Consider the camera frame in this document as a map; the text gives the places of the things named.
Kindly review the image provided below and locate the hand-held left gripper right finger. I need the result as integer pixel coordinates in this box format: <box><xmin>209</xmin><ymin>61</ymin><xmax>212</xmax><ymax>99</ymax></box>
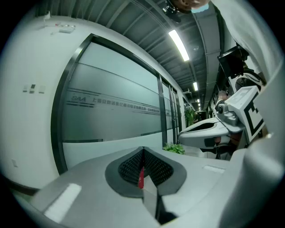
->
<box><xmin>142</xmin><ymin>146</ymin><xmax>233</xmax><ymax>228</ymax></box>

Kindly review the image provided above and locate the black chest monitor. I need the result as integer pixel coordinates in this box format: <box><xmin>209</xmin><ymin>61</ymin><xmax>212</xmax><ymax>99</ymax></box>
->
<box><xmin>217</xmin><ymin>45</ymin><xmax>249</xmax><ymax>79</ymax></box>

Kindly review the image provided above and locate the grey ceiling duct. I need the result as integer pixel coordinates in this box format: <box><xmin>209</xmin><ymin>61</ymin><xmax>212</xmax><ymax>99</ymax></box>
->
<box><xmin>192</xmin><ymin>8</ymin><xmax>224</xmax><ymax>110</ymax></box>

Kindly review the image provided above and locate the tall green potted plant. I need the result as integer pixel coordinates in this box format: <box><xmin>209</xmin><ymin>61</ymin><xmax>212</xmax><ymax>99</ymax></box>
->
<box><xmin>183</xmin><ymin>106</ymin><xmax>197</xmax><ymax>129</ymax></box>

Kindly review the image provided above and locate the long ceiling light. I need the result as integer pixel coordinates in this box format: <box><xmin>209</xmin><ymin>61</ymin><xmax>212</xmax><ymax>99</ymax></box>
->
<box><xmin>168</xmin><ymin>29</ymin><xmax>190</xmax><ymax>62</ymax></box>

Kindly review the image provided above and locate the black-framed glass door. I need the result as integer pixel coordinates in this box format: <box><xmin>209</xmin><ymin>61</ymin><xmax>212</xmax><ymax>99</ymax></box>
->
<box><xmin>160</xmin><ymin>77</ymin><xmax>183</xmax><ymax>145</ymax></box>

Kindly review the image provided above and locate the blue face mask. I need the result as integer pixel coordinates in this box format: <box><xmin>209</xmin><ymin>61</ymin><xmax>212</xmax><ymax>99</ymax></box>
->
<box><xmin>191</xmin><ymin>2</ymin><xmax>210</xmax><ymax>14</ymax></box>

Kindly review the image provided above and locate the broad-leaf green potted plant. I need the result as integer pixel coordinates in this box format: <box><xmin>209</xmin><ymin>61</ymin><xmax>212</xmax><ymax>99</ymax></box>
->
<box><xmin>163</xmin><ymin>142</ymin><xmax>186</xmax><ymax>155</ymax></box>

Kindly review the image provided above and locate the white wall-mounted box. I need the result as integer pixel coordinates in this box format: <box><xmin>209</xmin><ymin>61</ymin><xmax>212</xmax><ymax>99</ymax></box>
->
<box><xmin>59</xmin><ymin>26</ymin><xmax>76</xmax><ymax>34</ymax></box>

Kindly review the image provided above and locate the black monitor mount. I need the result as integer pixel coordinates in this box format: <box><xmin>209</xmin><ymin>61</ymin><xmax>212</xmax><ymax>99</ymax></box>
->
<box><xmin>235</xmin><ymin>66</ymin><xmax>267</xmax><ymax>92</ymax></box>

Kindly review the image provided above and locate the frosted glass window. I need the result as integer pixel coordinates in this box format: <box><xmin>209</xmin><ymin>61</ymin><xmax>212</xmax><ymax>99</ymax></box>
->
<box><xmin>50</xmin><ymin>33</ymin><xmax>167</xmax><ymax>176</ymax></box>

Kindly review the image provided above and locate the black head camera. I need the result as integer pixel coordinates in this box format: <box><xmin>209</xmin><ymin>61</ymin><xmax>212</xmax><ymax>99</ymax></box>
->
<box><xmin>162</xmin><ymin>0</ymin><xmax>182</xmax><ymax>24</ymax></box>

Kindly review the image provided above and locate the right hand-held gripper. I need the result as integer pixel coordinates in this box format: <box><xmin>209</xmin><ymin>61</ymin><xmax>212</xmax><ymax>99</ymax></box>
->
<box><xmin>178</xmin><ymin>85</ymin><xmax>266</xmax><ymax>148</ymax></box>

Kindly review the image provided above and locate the person's white shirt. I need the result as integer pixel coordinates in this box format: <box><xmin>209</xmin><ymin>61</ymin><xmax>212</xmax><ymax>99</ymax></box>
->
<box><xmin>210</xmin><ymin>0</ymin><xmax>285</xmax><ymax>138</ymax></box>

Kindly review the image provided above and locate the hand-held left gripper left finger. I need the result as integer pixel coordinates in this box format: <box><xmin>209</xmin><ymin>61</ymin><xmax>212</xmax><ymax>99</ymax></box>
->
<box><xmin>31</xmin><ymin>146</ymin><xmax>161</xmax><ymax>228</ymax></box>

